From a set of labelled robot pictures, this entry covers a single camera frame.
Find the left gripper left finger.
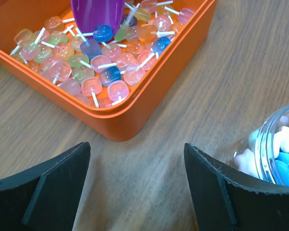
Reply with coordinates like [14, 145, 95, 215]
[0, 142, 91, 231]

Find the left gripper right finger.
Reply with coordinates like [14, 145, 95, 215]
[184, 143, 289, 231]

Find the clear glass jar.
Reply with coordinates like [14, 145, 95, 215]
[230, 105, 289, 187]

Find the orange plastic candy box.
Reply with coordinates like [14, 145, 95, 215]
[0, 0, 217, 141]

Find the purple plastic scoop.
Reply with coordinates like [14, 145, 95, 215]
[71, 0, 125, 33]

